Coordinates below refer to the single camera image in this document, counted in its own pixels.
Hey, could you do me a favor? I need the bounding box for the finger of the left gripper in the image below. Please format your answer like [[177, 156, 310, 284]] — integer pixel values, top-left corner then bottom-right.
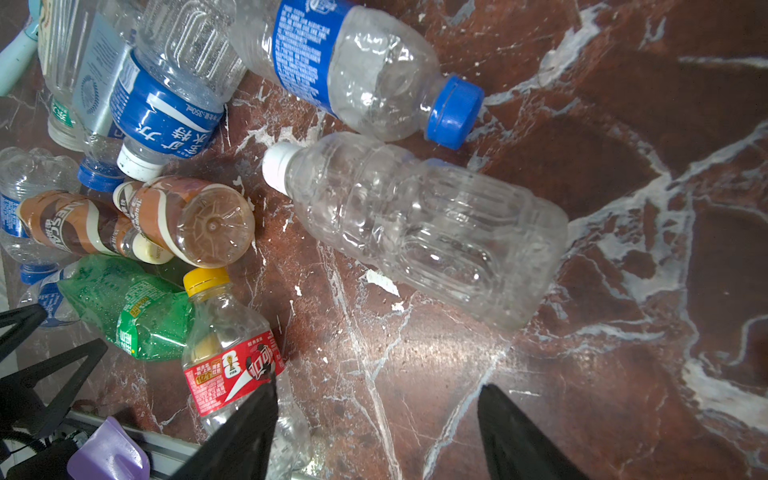
[[0, 337, 109, 442], [0, 303, 48, 361]]

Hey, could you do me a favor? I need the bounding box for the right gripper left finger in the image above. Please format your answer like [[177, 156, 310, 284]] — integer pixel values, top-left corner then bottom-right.
[[171, 375, 278, 480]]

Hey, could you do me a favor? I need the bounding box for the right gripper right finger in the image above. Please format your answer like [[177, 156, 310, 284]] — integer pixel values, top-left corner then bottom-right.
[[478, 384, 587, 480]]

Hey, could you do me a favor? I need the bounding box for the clear bottle red label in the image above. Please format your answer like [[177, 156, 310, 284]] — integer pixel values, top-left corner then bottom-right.
[[182, 268, 312, 479]]

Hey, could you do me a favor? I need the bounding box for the clear unlabelled bottle white cap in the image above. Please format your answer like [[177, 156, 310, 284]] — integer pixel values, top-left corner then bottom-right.
[[262, 132, 568, 330]]

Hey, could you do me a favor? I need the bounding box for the clear bottle blue label left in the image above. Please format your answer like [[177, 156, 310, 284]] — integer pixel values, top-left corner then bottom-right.
[[17, 263, 80, 328]]

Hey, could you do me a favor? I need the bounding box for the brown coffee bottle left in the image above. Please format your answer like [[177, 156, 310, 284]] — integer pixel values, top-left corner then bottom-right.
[[17, 190, 174, 265]]

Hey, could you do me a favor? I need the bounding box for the brown coffee bottle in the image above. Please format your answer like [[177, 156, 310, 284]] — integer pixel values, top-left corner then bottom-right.
[[17, 190, 174, 265], [113, 176, 255, 269]]

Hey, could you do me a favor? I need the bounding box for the crushed green Sprite bottle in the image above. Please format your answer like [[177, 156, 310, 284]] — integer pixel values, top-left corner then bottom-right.
[[57, 255, 194, 362]]

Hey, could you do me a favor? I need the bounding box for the clear bottle blue label upper-left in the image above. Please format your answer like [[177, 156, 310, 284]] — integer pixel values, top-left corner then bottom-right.
[[0, 146, 82, 286]]

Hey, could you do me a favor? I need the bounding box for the brown coffee bottle right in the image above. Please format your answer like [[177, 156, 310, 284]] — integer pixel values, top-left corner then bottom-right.
[[113, 176, 255, 269]]

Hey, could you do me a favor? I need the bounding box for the light blue garden trowel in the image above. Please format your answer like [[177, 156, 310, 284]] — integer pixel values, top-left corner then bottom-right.
[[1, 0, 41, 97]]

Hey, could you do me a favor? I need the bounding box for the square clear bottle blue cap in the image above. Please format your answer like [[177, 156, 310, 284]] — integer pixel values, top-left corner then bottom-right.
[[73, 1, 143, 192]]

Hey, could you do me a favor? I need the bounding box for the clear bottle green cap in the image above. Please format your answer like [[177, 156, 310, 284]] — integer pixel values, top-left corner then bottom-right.
[[37, 0, 121, 152]]

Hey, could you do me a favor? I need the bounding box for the clear bottle blue white label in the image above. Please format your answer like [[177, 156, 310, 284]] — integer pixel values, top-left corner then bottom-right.
[[110, 1, 246, 181]]

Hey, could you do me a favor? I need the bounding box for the clear bottle blue cap right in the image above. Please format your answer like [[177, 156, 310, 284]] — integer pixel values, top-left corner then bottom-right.
[[228, 1, 484, 150]]

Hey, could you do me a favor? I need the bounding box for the purple scoop with pink handle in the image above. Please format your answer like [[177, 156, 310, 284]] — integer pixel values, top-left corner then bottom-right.
[[66, 417, 151, 480]]

